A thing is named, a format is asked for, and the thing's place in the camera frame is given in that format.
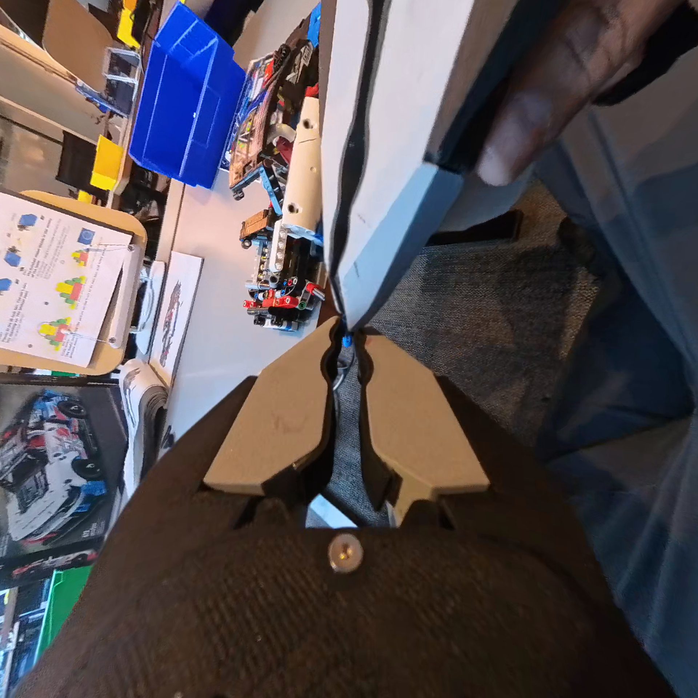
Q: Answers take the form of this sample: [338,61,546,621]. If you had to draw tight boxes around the green plastic bin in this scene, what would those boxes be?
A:
[33,564,93,666]

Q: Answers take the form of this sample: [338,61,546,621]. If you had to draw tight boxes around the open instruction booklet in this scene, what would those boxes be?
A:
[119,359,175,492]

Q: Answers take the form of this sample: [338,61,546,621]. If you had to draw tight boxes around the black toy car box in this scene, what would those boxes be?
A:
[0,382,132,587]

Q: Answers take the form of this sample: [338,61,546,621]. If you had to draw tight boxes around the person's trousers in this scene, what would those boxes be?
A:
[531,104,698,698]

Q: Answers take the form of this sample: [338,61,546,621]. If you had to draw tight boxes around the blue plastic bin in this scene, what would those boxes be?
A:
[129,0,246,189]

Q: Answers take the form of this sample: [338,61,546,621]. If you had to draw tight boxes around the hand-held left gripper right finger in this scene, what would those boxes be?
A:
[357,335,490,529]

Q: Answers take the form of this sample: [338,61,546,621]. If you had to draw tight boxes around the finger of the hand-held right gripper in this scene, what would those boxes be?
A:
[333,0,487,332]
[318,0,382,325]

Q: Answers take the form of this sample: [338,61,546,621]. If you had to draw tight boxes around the person's right forearm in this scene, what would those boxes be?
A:
[591,0,698,108]

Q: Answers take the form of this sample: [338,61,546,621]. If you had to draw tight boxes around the yellow plastic bin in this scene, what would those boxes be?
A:
[116,0,141,51]
[89,135,127,192]

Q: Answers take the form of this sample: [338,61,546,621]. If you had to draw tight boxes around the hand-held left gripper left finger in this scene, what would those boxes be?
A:
[203,316,343,505]

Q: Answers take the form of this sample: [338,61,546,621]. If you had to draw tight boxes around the colourful sticker sheet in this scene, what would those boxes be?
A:
[228,52,284,186]

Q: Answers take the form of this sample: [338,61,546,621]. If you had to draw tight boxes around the black desk foot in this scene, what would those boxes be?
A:
[425,210,524,246]

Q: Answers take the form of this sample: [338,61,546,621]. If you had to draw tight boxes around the person's right hand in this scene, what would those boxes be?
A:
[477,0,685,189]

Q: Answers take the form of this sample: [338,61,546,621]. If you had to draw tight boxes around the wooden document stand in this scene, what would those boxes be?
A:
[0,190,148,377]

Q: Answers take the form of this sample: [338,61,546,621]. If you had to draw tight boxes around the toy brick race car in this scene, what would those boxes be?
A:
[228,41,328,333]

